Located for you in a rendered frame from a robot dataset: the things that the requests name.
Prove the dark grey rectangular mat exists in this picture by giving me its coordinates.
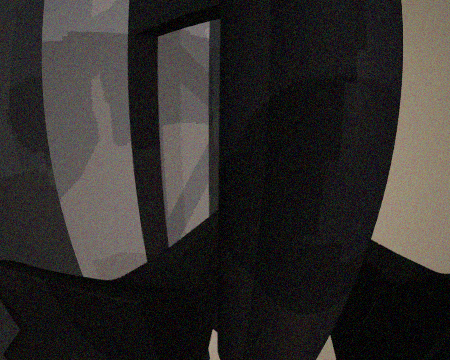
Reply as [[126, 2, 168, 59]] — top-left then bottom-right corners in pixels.
[[0, 0, 221, 277]]

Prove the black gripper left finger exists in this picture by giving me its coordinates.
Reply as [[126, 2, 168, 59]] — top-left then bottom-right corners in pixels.
[[0, 211, 218, 360]]

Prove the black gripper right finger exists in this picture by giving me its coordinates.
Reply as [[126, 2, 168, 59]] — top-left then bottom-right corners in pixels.
[[330, 240, 450, 360]]

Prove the cream square tile with dark centre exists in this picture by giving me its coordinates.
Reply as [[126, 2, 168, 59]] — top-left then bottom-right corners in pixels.
[[205, 329, 221, 360]]

